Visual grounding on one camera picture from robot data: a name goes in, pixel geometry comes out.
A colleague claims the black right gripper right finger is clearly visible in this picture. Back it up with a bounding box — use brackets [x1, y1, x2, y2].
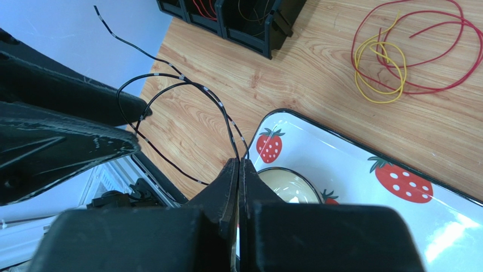
[240, 159, 424, 271]

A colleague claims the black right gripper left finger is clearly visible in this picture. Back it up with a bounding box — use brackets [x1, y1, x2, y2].
[28, 159, 240, 271]

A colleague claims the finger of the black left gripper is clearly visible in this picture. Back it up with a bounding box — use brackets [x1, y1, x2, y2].
[1, 30, 147, 126]
[1, 102, 141, 206]

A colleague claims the black white-banded wire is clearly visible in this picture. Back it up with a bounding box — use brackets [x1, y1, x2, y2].
[93, 5, 251, 186]

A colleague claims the yellow wire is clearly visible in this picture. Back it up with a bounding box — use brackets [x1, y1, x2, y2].
[354, 10, 408, 104]

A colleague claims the black thin wire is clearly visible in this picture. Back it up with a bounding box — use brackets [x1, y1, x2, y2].
[236, 0, 273, 39]

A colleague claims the beige ceramic bowl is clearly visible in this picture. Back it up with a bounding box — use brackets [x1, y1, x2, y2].
[258, 167, 325, 204]

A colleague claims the strawberry print white tray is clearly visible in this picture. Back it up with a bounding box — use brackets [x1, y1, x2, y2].
[249, 109, 482, 271]

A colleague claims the black compartment storage bin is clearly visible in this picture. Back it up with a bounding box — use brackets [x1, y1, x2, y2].
[157, 0, 306, 59]

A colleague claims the aluminium frame rail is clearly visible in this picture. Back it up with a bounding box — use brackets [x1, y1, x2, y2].
[1, 154, 187, 270]

